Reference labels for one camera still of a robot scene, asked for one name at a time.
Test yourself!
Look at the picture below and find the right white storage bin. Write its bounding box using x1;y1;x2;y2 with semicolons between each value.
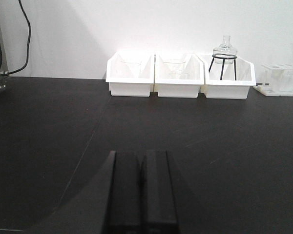
198;55;256;99

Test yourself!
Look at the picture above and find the black wire tripod stand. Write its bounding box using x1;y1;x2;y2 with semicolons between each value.
209;53;237;80

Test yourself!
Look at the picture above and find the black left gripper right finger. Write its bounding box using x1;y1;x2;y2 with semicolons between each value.
141;150;179;234

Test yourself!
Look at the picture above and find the white test tube rack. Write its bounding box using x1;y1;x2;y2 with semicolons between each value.
253;64;293;97

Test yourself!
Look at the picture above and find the white storage bin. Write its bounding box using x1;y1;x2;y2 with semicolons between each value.
154;53;204;98
105;51;155;97
198;55;256;99

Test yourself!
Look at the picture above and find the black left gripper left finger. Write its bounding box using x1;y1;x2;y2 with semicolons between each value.
103;151;141;234

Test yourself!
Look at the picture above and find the clear glass flask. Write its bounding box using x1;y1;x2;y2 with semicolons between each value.
213;35;237;64

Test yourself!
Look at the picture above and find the middle white storage bin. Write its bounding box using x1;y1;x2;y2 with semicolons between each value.
154;53;204;98

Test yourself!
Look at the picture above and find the left white storage bin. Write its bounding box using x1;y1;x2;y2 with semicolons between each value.
105;51;155;97

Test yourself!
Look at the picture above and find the black cable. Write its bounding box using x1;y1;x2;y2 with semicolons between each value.
0;0;32;76

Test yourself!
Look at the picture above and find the clear beaker in middle bin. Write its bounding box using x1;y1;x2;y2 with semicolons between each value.
164;59;187;75

